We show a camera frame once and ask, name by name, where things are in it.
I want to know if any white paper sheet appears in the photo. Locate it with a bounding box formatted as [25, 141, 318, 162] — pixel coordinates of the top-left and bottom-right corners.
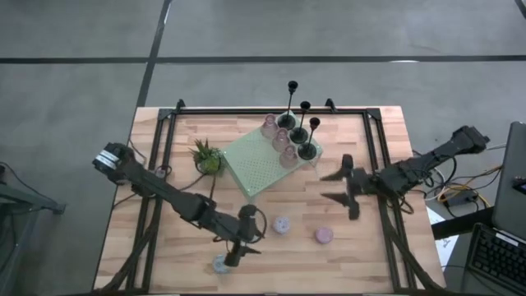
[426, 206, 459, 268]

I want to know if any green perforated metal shelf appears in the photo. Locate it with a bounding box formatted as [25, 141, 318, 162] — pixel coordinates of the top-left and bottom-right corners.
[220, 118, 325, 199]

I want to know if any blue white patterned tin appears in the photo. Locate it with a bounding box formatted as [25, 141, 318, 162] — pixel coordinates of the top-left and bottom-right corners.
[273, 215, 292, 235]

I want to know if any black keyboard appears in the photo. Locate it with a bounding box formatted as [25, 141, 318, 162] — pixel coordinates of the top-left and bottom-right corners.
[468, 224, 526, 295]

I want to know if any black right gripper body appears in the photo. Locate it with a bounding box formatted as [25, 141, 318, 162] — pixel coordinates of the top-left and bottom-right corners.
[348, 167, 381, 199]

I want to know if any yellow cable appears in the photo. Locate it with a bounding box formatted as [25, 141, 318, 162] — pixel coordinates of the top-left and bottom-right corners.
[437, 164, 505, 206]

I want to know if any black metal table frame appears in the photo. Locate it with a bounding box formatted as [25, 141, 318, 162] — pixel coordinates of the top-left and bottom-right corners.
[92, 98, 447, 296]

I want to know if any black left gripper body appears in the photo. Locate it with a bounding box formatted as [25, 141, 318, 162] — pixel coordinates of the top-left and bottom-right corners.
[213, 213, 264, 247]

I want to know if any pale blue patterned tin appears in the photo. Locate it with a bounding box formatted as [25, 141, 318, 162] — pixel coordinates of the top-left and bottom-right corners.
[212, 254, 230, 275]

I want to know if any grey metal stand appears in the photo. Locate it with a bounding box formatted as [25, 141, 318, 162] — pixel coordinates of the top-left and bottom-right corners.
[0, 162, 67, 296]

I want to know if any potted succulent plant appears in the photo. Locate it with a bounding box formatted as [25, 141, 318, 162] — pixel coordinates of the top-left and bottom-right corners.
[188, 138, 225, 176]

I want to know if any pink patterned tin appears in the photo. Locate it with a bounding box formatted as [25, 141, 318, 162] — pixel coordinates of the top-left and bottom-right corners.
[315, 226, 335, 245]

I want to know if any black power adapter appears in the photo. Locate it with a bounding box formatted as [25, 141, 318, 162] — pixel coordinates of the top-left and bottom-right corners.
[445, 192, 480, 208]

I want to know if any grey laptop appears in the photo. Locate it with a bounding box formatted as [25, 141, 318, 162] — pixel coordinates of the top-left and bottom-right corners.
[491, 121, 526, 242]

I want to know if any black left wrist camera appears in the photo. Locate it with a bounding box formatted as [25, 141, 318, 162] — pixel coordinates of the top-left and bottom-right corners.
[238, 204, 259, 231]

